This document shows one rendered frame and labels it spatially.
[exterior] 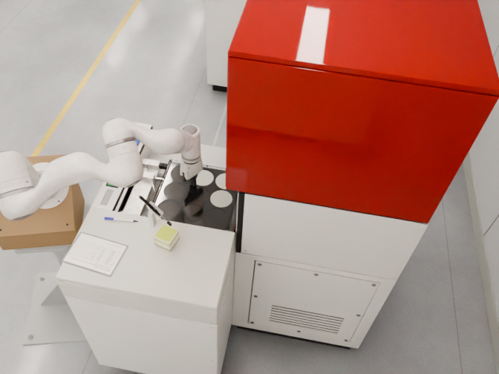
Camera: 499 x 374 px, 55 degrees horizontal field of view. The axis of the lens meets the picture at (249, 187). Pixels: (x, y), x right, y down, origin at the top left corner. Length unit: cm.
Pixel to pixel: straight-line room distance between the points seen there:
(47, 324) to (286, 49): 213
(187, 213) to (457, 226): 206
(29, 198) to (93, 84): 274
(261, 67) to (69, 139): 267
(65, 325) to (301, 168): 179
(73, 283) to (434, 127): 138
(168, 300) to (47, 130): 244
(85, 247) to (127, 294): 27
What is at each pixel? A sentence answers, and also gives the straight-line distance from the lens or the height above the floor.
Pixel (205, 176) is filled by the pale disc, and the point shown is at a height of 90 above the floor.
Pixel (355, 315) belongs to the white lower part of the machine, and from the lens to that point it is 244.
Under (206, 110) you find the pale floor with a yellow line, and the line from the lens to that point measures 397.
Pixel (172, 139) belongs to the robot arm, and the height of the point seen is 146.
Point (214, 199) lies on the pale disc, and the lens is 215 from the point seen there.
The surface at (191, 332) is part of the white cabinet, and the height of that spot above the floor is 71.
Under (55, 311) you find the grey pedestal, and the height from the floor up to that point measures 1.
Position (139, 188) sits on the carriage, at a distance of 225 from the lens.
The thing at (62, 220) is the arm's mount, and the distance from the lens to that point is 212.
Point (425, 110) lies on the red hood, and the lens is 145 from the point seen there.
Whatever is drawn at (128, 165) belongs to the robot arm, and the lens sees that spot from 158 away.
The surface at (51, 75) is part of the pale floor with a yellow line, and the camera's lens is 455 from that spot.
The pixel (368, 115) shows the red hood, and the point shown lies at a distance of 145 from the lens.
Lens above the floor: 257
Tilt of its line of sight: 49 degrees down
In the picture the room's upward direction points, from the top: 4 degrees clockwise
